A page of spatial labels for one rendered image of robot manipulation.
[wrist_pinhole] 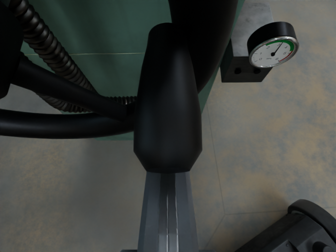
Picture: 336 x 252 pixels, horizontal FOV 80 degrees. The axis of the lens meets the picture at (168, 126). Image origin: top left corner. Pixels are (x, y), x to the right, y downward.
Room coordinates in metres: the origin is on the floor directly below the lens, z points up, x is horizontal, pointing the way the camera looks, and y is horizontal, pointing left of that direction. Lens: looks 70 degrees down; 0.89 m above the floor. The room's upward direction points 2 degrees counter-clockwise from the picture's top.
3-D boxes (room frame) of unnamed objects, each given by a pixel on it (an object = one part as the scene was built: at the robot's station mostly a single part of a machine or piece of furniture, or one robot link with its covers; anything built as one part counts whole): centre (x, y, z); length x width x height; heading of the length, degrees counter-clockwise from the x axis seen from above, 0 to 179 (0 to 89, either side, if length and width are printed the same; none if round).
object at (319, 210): (-0.11, -0.51, 0.10); 0.20 x 0.05 x 0.20; 29
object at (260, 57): (0.20, -0.15, 0.65); 0.06 x 0.04 x 0.08; 89
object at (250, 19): (0.27, -0.15, 0.58); 0.12 x 0.08 x 0.08; 179
